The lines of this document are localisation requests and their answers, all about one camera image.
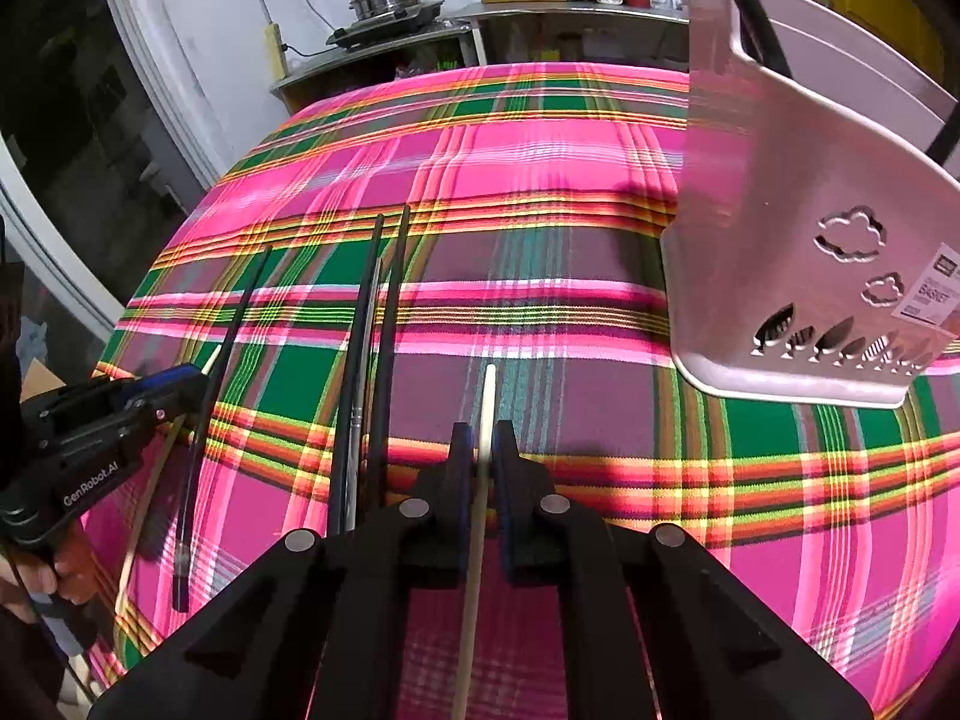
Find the lower metal side shelf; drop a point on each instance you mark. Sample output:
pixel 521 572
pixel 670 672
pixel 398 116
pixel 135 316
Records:
pixel 440 47

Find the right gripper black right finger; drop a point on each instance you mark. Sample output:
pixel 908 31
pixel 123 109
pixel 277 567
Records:
pixel 527 553

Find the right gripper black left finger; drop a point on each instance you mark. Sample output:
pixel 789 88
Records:
pixel 441 541

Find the metal kitchen shelf table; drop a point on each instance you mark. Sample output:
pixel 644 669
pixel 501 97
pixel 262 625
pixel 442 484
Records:
pixel 570 32

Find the person's left hand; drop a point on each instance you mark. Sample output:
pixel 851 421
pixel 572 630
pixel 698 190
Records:
pixel 69 574

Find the light wooden chopstick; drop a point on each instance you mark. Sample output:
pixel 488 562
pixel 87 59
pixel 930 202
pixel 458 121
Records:
pixel 478 528

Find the pink plaid tablecloth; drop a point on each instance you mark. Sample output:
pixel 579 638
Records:
pixel 537 194

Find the pink plastic utensil holder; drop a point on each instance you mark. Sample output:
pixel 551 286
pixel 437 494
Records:
pixel 813 256

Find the black induction cooker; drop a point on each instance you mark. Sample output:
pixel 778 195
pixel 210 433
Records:
pixel 385 27

